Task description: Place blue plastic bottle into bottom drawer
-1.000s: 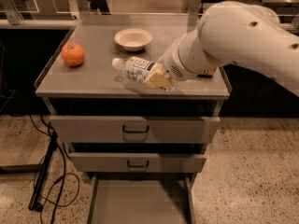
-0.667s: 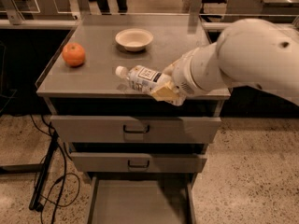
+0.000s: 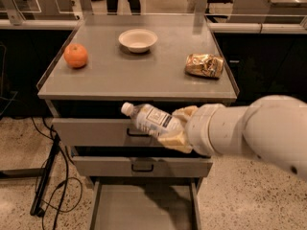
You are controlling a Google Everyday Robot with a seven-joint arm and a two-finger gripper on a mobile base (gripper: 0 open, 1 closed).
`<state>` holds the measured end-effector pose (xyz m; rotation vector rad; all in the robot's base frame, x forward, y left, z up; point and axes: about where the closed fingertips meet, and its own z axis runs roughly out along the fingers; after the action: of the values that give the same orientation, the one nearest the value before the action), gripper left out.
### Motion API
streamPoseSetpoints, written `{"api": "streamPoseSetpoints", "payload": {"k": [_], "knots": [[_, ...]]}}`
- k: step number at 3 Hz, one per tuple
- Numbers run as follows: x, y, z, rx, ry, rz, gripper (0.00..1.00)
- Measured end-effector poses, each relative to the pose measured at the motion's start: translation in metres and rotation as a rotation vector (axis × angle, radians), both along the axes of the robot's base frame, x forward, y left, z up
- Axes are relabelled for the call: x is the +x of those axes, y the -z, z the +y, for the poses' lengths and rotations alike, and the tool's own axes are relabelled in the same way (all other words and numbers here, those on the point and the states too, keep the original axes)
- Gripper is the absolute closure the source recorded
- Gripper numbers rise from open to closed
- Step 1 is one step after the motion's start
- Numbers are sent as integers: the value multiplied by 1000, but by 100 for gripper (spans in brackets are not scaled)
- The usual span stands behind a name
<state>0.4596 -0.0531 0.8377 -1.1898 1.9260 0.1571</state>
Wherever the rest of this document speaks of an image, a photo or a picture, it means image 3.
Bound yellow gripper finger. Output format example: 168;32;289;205
172;105;199;127
157;130;192;153

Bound blue label plastic bottle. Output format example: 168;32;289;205
121;103;183;138

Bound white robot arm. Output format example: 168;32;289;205
157;95;307;180

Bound grey drawer cabinet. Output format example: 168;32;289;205
35;12;240;230

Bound bottom grey open drawer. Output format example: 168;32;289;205
88;178;201;230

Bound middle grey drawer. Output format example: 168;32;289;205
73;156;213;178

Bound top grey drawer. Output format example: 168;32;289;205
53;118;162;148

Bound crushed gold chip bag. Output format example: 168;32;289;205
184;54;224;79

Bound white paper bowl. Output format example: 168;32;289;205
118;29;157;54

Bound black table leg bar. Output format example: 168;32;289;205
30;135;59;217

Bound orange fruit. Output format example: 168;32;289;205
63;43;88;69

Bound black floor cables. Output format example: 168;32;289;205
30;116;83;230

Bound white horizontal rail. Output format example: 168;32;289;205
0;20;307;35

